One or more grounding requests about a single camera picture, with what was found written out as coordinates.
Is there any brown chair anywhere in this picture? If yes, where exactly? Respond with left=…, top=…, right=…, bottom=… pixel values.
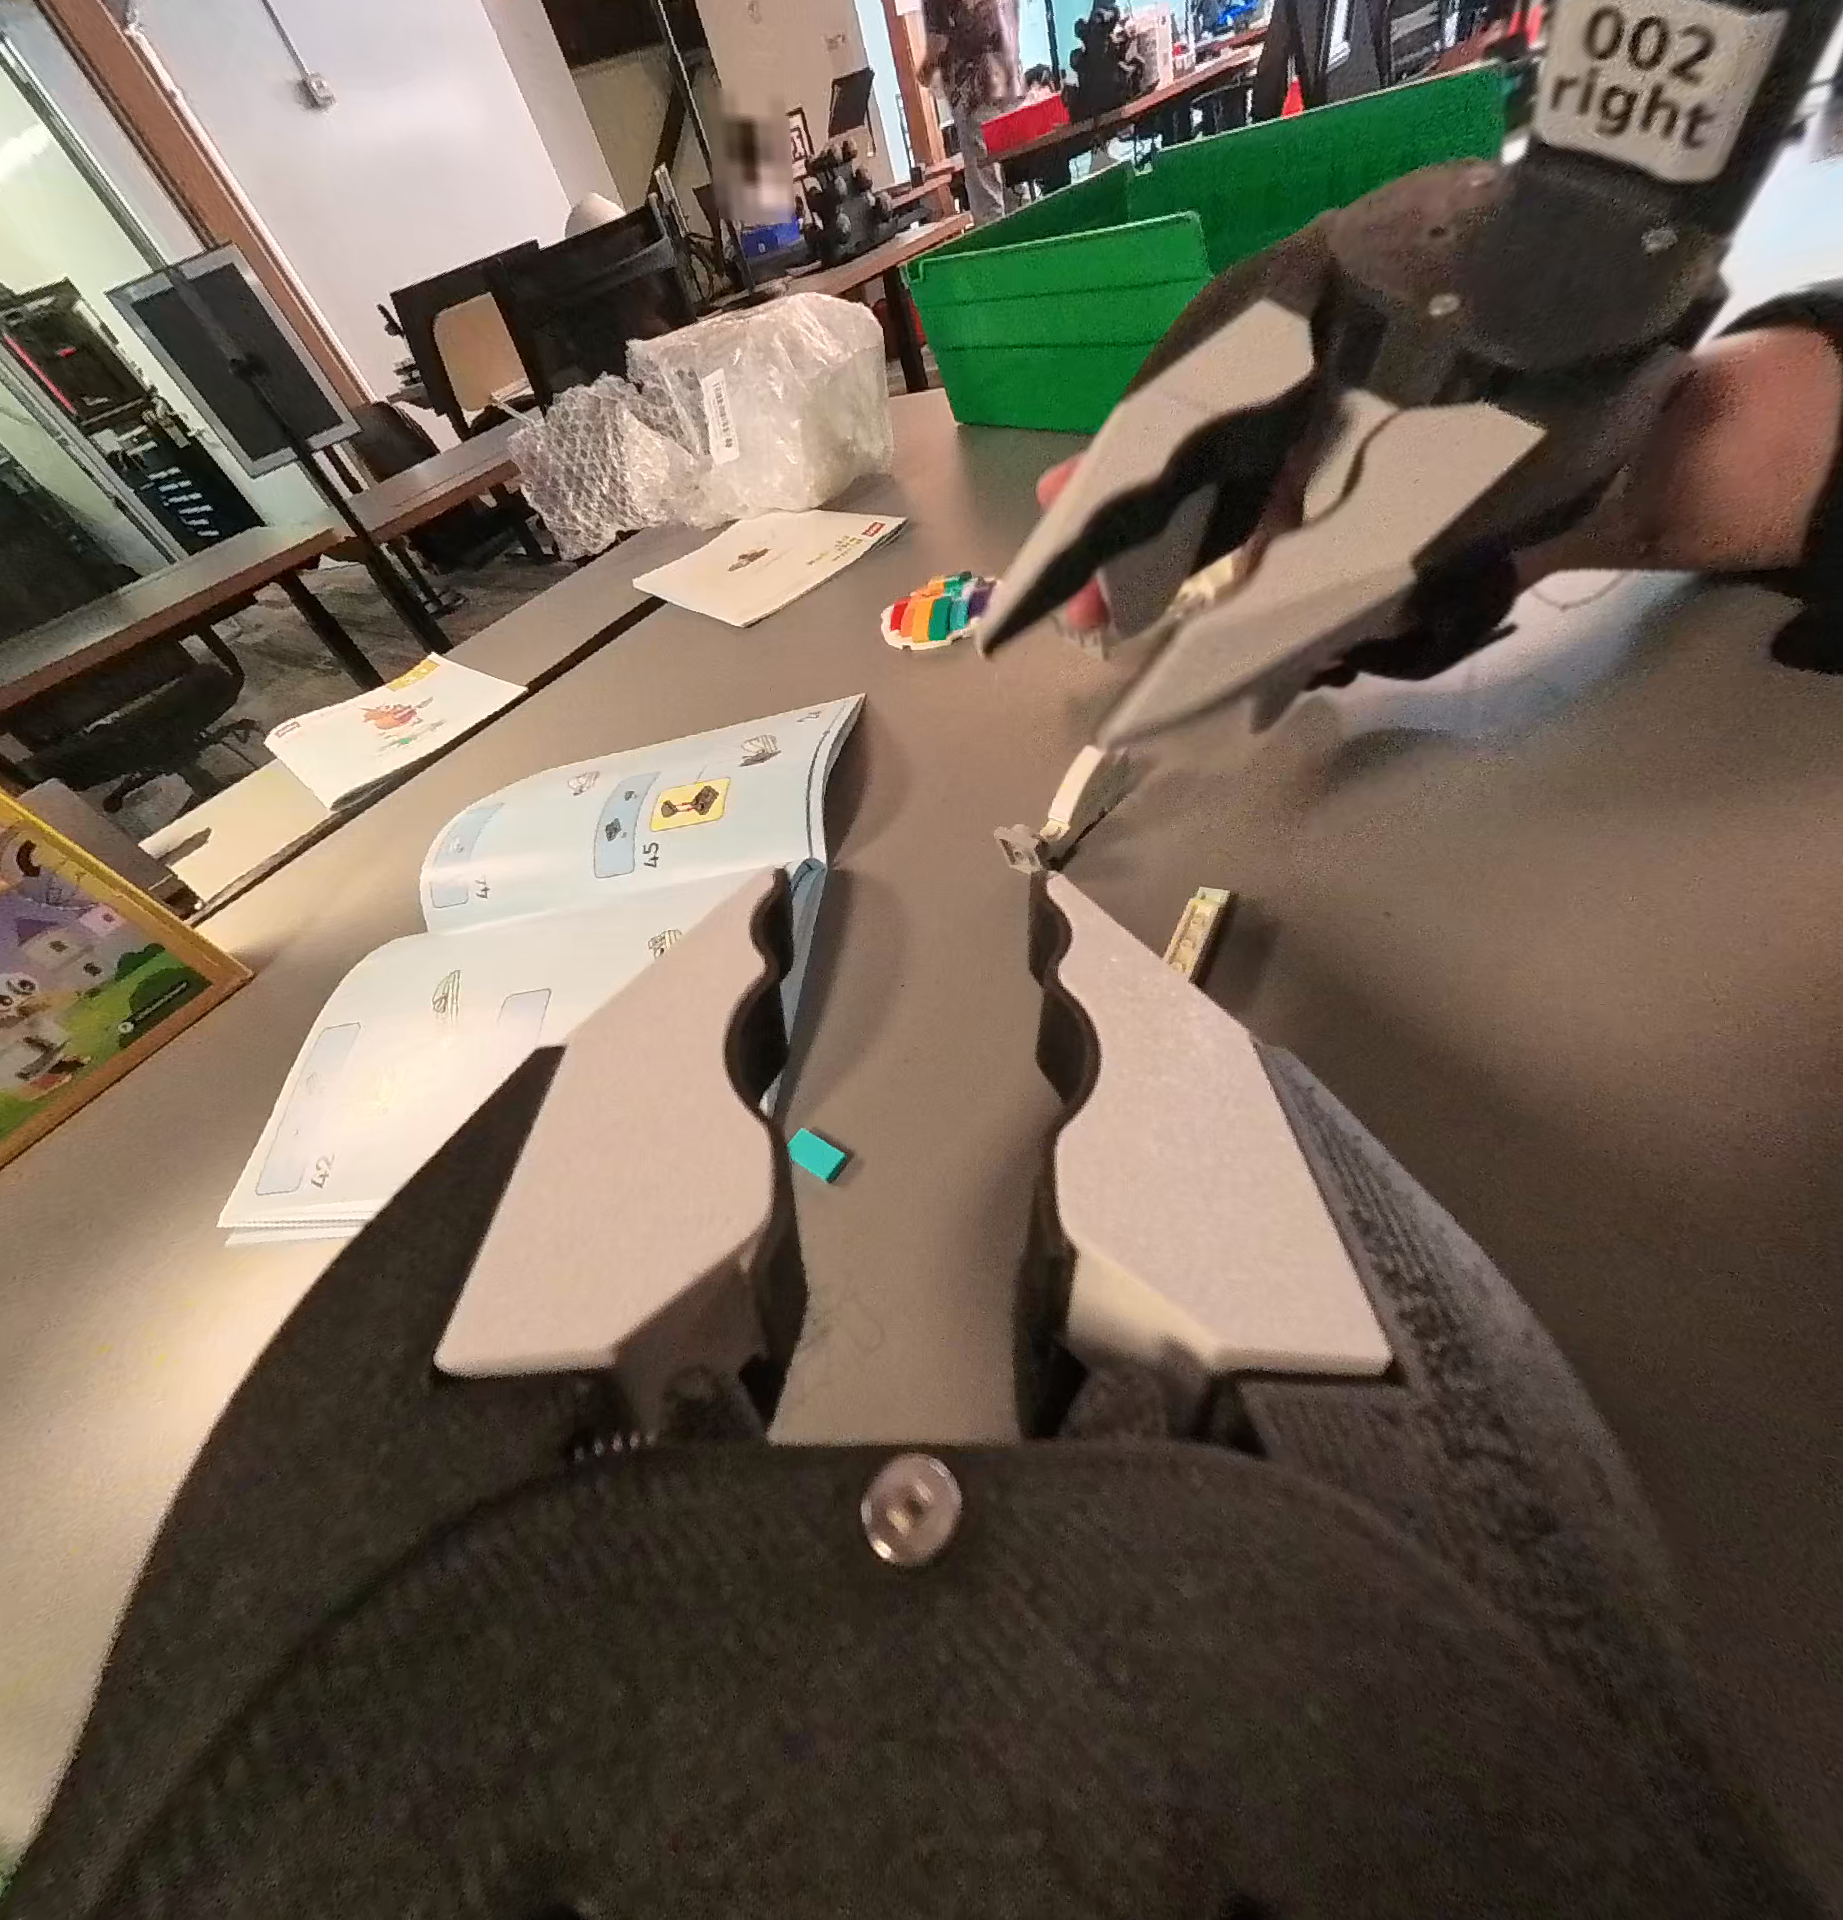
left=390, top=283, right=535, bottom=440

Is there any yellow-cornered instruction booklet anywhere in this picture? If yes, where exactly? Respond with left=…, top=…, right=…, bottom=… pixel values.
left=263, top=651, right=530, bottom=813

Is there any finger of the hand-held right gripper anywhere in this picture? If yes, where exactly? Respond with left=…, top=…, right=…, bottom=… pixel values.
left=976, top=299, right=1325, bottom=659
left=1098, top=391, right=1554, bottom=750

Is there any grey screen on stand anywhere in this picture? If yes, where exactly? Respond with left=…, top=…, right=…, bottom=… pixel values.
left=105, top=242, right=465, bottom=650

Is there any dark side table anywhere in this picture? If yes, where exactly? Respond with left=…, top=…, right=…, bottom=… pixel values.
left=0, top=517, right=390, bottom=752

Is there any white instruction booklet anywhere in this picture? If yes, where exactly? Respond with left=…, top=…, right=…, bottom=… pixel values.
left=631, top=511, right=908, bottom=630

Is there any tan lego plate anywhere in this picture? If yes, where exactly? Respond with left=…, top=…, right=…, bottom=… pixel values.
left=1168, top=886, right=1238, bottom=990

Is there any colourful lego box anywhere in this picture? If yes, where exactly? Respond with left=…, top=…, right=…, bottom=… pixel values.
left=0, top=757, right=258, bottom=1203

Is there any green plastic bin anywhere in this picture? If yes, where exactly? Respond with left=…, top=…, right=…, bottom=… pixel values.
left=906, top=210, right=1217, bottom=438
left=1128, top=65, right=1511, bottom=275

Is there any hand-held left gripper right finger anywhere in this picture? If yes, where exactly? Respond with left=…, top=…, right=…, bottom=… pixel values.
left=1022, top=871, right=1397, bottom=1441

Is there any person's right hand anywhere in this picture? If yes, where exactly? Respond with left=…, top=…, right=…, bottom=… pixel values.
left=1543, top=329, right=1843, bottom=579

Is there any open light blue instruction booklet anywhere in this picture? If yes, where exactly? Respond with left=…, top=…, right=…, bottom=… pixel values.
left=219, top=693, right=871, bottom=1249

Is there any black office chair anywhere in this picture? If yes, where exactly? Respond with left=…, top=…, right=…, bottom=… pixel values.
left=13, top=637, right=271, bottom=819

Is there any bubble wrap bundle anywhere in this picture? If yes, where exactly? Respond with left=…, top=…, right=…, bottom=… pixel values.
left=508, top=291, right=895, bottom=561

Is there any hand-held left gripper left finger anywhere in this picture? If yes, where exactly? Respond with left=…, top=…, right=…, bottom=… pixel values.
left=432, top=868, right=804, bottom=1429

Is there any rainbow lego model round base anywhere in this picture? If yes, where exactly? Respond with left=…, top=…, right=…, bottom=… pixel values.
left=880, top=567, right=1007, bottom=661

